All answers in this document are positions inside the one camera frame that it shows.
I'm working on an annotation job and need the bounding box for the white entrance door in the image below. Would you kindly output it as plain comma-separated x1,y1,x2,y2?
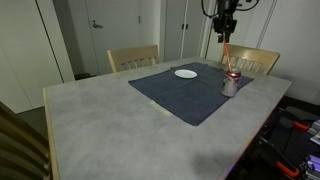
84,0,141,76

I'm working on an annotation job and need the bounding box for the metal lever door handle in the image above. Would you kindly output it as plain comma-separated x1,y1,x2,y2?
91,19,104,30

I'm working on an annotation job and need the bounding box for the silver red soda can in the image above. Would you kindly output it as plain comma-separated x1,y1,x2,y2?
220,68,242,98

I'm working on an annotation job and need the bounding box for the black clamp orange grip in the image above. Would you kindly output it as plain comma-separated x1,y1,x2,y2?
286,116,313,133
258,135,302,179

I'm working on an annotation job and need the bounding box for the red drinking straw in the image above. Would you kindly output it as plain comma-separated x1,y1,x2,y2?
222,35,233,73

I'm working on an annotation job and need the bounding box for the dark blue cloth mat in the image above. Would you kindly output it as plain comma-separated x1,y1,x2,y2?
127,61,255,127

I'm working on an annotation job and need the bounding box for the white bifold closet door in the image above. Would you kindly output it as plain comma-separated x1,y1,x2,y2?
163,0,205,63

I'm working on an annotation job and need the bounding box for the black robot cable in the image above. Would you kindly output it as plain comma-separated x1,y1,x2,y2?
200,0,219,19

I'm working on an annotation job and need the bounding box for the light wooden slat-back chair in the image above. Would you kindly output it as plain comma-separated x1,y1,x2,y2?
218,43,281,76
0,100,54,180
106,44,160,74

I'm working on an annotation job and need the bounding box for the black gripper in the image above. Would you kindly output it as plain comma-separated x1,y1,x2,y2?
212,15,239,44

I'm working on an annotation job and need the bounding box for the small white plate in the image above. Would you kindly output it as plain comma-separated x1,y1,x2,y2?
174,68,199,80

